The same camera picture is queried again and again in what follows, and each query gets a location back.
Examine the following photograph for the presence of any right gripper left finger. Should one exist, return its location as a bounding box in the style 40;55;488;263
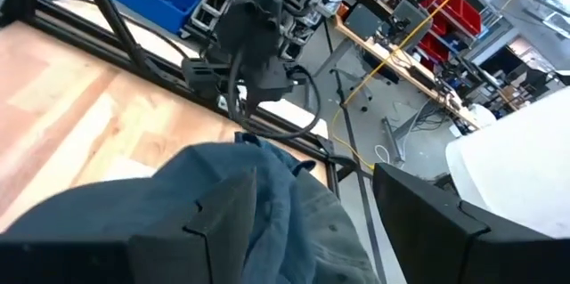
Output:
128;169;259;284

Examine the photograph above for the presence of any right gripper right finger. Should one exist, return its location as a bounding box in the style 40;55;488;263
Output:
372;162;556;284

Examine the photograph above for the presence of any blue baseball cap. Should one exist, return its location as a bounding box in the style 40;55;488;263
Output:
0;131;342;284

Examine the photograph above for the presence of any dark green baseball cap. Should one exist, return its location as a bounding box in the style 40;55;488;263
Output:
289;167;382;284

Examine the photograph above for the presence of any table lamp white shade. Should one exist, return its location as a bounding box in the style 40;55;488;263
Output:
444;92;570;239

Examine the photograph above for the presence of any wooden workbench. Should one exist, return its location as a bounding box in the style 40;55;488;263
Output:
333;12;485;130

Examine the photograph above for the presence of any red storage bin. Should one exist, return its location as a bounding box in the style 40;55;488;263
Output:
418;32;451;62
429;0;483;36

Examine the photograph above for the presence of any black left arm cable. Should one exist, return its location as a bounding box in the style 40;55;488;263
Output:
225;50;322;141

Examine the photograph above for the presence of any yellow extension cable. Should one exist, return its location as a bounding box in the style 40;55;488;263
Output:
330;0;490;170

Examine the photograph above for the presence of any black aluminium frame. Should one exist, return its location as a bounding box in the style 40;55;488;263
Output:
0;0;362;187

